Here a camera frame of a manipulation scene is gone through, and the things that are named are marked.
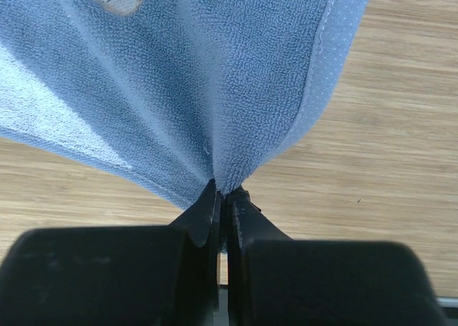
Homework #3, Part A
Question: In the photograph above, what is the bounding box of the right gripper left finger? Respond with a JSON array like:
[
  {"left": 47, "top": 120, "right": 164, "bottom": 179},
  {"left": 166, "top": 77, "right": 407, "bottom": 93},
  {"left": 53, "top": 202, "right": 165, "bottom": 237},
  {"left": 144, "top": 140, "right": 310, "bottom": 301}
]
[{"left": 1, "top": 181, "right": 220, "bottom": 325}]

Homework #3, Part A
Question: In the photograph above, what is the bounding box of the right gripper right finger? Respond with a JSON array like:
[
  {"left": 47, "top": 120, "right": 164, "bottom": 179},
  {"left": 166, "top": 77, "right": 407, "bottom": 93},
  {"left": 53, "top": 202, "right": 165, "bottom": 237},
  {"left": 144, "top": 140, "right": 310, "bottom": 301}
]
[{"left": 226, "top": 188, "right": 447, "bottom": 325}]

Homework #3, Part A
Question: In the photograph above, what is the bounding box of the blue terry towel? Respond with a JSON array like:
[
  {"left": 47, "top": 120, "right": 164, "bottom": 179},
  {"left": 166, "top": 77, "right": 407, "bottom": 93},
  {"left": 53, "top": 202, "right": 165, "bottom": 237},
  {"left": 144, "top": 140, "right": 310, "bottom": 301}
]
[{"left": 1, "top": 0, "right": 369, "bottom": 209}]

